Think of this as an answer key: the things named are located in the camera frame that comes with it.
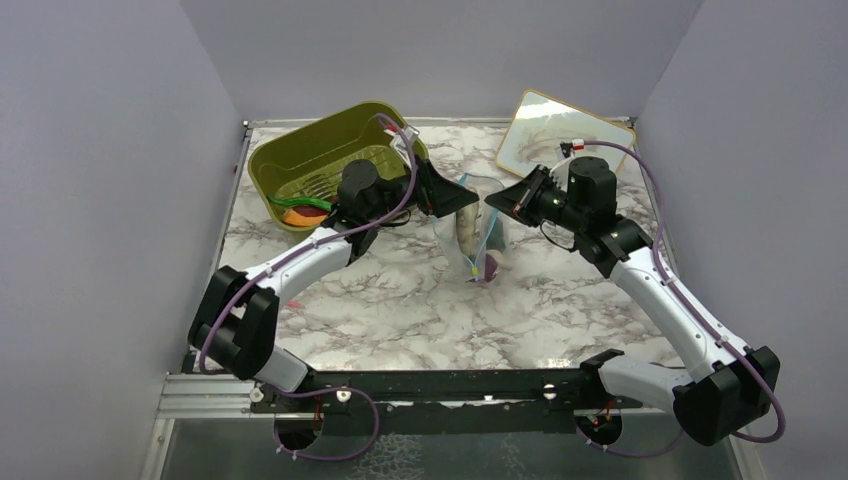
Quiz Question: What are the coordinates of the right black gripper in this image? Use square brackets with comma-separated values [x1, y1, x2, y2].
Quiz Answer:
[486, 165, 587, 234]

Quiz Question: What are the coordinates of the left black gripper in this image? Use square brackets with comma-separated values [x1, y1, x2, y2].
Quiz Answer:
[365, 154, 478, 221]

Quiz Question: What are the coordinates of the silver toy fish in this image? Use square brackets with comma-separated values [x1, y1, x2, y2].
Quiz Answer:
[455, 202, 481, 261]

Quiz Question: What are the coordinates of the clear zip top bag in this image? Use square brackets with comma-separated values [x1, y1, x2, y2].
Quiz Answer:
[431, 173, 511, 284]

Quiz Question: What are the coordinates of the purple red onion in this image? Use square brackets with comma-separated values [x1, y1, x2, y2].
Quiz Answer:
[476, 250, 503, 283]

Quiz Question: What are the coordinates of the green chili pepper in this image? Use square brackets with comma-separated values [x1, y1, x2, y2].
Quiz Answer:
[266, 195, 333, 212]

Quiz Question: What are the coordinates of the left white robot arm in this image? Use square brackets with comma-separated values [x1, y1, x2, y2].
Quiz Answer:
[188, 158, 479, 411]

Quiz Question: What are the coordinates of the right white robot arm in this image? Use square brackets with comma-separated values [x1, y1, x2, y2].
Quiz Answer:
[485, 157, 780, 446]

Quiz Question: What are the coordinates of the wood framed whiteboard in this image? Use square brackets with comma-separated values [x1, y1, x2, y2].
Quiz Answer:
[495, 89, 636, 177]

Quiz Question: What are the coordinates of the red meat slice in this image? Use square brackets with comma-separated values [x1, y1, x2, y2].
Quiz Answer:
[291, 205, 328, 218]

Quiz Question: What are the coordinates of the olive green plastic bin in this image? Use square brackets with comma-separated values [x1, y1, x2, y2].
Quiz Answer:
[247, 101, 410, 238]

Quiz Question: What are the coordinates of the orange squash slice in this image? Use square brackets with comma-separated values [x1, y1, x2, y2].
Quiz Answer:
[282, 208, 328, 228]

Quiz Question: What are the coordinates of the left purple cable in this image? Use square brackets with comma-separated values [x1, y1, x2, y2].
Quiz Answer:
[197, 113, 420, 374]

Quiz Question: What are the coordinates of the purple cable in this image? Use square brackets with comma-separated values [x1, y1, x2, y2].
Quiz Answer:
[197, 113, 420, 374]
[576, 139, 788, 444]

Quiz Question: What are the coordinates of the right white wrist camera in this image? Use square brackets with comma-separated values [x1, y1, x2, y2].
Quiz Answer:
[550, 139, 585, 180]

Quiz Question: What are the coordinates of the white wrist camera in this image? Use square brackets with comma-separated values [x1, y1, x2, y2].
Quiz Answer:
[550, 139, 585, 180]
[384, 125, 420, 169]

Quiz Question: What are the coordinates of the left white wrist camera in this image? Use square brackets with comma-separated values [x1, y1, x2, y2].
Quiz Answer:
[384, 125, 420, 169]

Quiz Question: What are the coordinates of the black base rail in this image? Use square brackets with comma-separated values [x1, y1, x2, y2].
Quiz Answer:
[158, 354, 690, 439]

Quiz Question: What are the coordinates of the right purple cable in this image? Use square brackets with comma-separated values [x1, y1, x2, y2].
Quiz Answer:
[576, 139, 788, 444]

